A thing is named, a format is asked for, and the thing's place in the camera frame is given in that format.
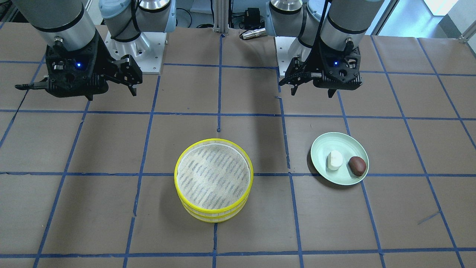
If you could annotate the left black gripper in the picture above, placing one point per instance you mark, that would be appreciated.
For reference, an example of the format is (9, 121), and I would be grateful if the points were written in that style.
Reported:
(314, 61)

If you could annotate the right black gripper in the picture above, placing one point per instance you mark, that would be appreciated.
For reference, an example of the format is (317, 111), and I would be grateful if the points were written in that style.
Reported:
(105, 61)

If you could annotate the white steamed bun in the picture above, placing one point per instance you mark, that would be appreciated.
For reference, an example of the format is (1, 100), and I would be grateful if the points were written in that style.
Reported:
(334, 160)

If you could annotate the yellow top steamer layer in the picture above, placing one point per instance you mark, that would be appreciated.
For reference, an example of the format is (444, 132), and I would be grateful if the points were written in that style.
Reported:
(213, 175)

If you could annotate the yellow steamer layer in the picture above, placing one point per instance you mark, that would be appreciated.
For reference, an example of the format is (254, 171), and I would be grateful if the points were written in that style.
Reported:
(213, 175)
(214, 217)

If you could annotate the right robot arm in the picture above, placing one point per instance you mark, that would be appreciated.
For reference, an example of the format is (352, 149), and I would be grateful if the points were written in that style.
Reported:
(68, 22)

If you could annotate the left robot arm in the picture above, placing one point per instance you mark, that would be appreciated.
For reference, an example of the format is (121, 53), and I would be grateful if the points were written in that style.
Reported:
(332, 37)

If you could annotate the yellow bottom steamer layer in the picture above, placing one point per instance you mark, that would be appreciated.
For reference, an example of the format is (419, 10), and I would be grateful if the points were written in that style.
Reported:
(214, 217)

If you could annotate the light green plate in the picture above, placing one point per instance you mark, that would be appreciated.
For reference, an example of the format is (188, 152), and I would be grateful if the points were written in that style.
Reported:
(348, 147)

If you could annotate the silver flashlight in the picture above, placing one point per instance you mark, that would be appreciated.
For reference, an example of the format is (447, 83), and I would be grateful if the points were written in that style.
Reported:
(253, 34)

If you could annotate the black power adapter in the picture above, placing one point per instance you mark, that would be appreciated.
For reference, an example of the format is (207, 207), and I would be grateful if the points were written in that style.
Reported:
(252, 16)

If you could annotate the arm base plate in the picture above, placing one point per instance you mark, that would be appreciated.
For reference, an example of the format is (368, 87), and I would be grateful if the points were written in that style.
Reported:
(286, 49)
(147, 50)

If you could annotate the aluminium frame post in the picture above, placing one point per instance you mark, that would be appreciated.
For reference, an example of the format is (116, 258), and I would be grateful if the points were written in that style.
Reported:
(221, 15)

